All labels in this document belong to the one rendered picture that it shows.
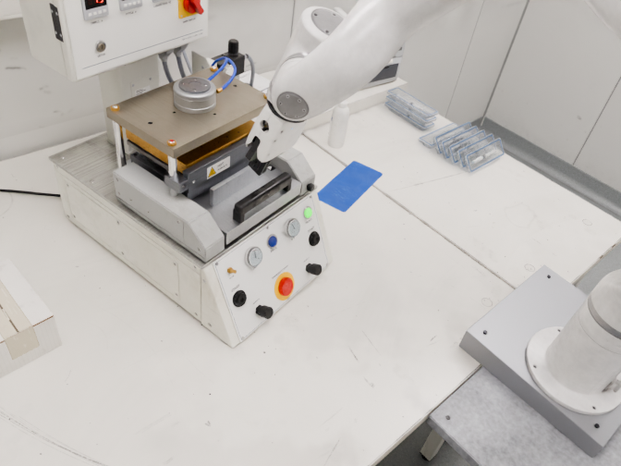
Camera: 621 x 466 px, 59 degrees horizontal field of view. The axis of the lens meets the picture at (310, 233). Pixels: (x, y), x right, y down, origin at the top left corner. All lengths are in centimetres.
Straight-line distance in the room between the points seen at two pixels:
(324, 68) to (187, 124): 37
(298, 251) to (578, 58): 230
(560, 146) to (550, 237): 179
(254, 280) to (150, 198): 26
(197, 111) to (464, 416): 76
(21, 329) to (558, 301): 107
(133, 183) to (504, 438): 83
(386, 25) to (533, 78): 261
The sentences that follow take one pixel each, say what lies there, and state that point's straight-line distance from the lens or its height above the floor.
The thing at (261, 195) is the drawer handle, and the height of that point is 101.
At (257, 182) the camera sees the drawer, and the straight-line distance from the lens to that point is 112.
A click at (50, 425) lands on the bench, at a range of 106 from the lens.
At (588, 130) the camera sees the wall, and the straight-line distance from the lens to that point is 326.
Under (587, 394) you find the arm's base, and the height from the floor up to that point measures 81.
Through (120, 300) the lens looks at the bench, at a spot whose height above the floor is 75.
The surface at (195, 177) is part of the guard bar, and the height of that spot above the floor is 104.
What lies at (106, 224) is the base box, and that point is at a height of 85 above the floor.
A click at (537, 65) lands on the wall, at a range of 331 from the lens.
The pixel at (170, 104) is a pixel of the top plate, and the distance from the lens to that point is 109.
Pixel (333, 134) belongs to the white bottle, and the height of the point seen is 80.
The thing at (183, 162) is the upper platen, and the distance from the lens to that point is 102.
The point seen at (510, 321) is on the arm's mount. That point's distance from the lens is 123.
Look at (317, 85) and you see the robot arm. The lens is 74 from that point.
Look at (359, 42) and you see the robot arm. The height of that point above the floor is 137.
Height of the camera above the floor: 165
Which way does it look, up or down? 42 degrees down
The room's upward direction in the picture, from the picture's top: 10 degrees clockwise
